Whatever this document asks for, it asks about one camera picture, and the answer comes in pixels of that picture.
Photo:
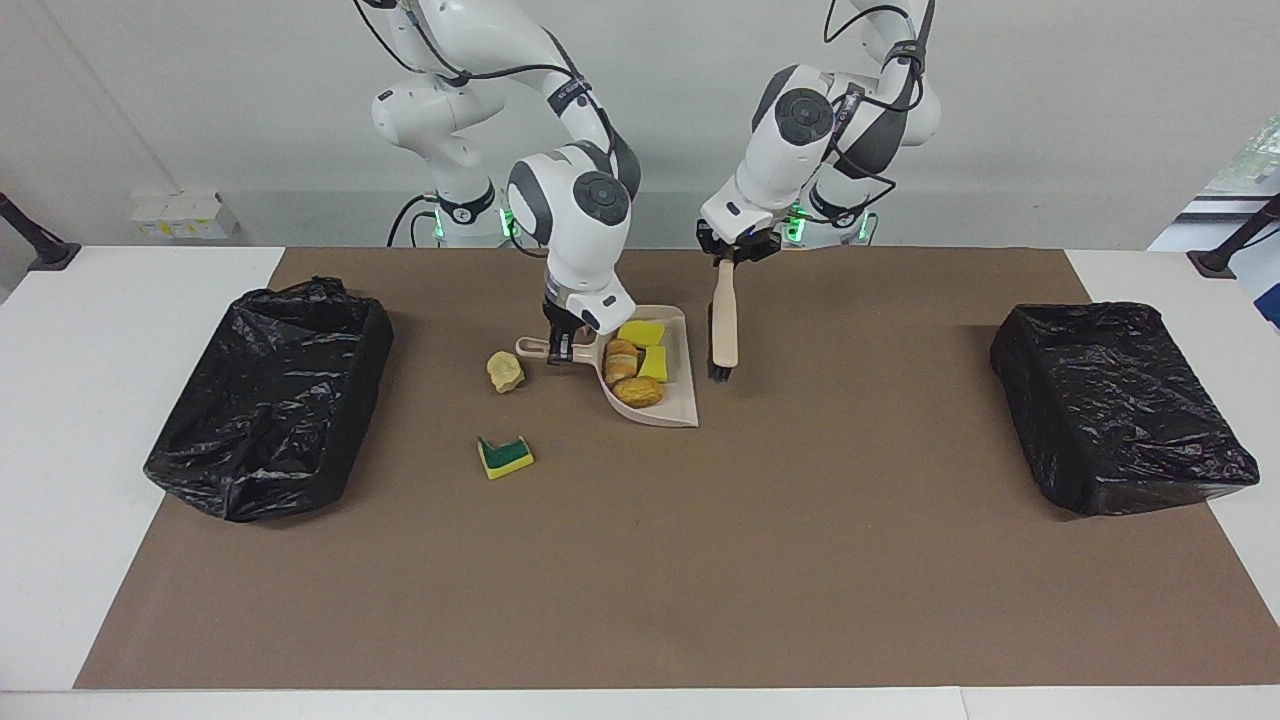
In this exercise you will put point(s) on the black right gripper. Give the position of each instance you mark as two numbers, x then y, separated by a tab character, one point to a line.
562	322

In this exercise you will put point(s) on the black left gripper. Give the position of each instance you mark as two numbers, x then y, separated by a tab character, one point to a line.
738	244

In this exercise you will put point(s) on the beige rock-like foam chunk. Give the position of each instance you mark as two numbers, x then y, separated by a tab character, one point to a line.
620	362

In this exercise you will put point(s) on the beige hand brush black bristles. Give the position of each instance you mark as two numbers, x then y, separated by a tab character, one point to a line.
725	320

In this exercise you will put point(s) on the large yellow sponge piece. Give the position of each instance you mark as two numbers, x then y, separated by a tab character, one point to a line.
642	333

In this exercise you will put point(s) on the brown oval textured sponge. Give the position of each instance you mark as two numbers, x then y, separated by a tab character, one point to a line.
638	392

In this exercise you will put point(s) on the small yellow sponge wedge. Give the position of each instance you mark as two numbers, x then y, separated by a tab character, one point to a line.
655	364

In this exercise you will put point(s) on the beige plastic dustpan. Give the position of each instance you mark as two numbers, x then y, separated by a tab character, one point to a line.
680	400

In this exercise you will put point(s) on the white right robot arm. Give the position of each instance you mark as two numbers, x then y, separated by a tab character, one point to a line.
575	240

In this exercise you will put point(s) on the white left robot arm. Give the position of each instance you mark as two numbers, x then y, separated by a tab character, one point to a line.
775	150

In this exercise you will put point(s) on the bin with black bag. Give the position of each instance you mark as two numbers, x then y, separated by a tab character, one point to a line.
270	410
1120	410

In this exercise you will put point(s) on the pale beige crumpled foam chunk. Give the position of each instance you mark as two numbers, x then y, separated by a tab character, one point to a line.
505	371

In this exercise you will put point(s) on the green and yellow sponge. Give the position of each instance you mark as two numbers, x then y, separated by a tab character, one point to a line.
506	460

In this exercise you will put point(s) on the brown paper table mat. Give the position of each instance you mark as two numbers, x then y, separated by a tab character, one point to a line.
640	620

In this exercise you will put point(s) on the window with green foliage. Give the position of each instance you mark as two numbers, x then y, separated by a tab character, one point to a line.
1250	160

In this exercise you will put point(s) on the blue plastic object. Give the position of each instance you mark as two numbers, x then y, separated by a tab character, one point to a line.
1265	290

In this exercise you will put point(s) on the white wall socket box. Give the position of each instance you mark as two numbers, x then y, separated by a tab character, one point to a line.
185	215

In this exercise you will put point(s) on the black camera stand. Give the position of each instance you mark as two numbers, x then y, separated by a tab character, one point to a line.
50	255
1215	262

